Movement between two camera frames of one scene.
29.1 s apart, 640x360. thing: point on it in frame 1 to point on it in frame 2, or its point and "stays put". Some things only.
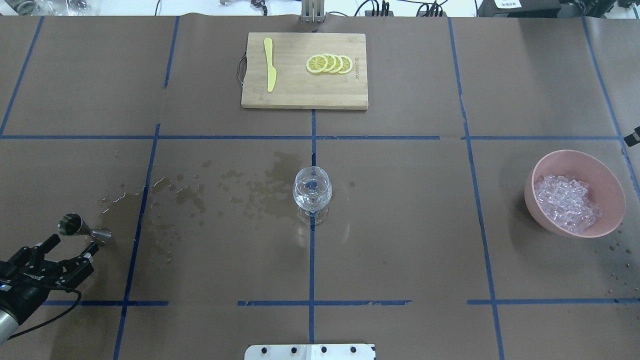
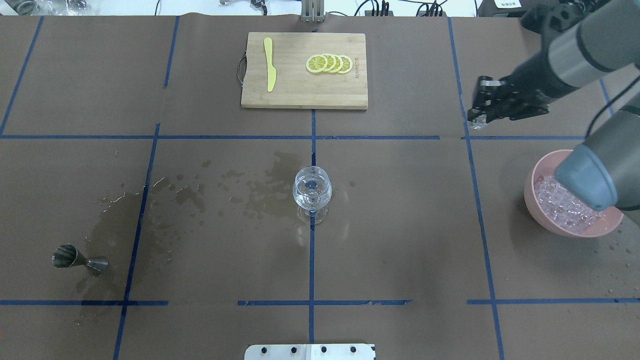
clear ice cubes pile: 567,202 stays put
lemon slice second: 331,63 stays put
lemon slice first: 316,63 stays put
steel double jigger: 71,224 to 67,255
